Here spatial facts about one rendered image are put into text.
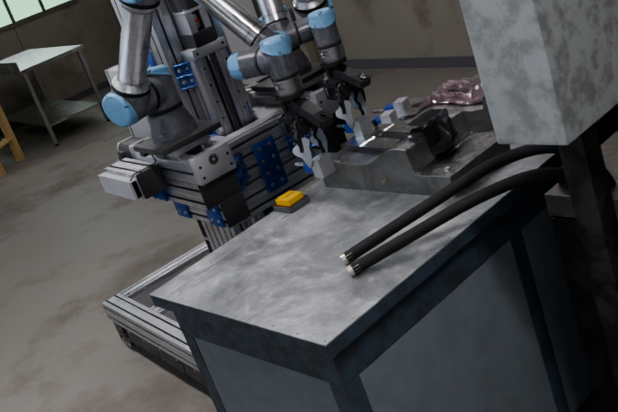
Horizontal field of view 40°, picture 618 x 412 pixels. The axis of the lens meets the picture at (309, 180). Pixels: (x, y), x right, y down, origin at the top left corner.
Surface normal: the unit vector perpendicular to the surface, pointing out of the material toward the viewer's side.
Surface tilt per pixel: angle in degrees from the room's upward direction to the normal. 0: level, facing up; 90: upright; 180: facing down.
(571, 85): 90
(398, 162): 90
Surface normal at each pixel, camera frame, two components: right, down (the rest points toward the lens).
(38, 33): 0.58, 0.10
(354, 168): -0.68, 0.46
